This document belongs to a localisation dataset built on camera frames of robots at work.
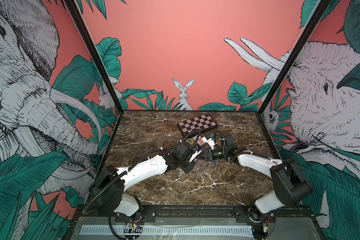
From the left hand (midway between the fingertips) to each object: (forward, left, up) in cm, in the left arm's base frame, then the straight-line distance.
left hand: (193, 160), depth 82 cm
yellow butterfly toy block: (+20, 0, -11) cm, 23 cm away
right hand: (+2, -2, +2) cm, 4 cm away
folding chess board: (+34, -11, -9) cm, 37 cm away
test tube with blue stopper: (-2, -6, -10) cm, 12 cm away
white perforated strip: (-31, -8, -10) cm, 34 cm away
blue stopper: (+3, -14, -11) cm, 18 cm away
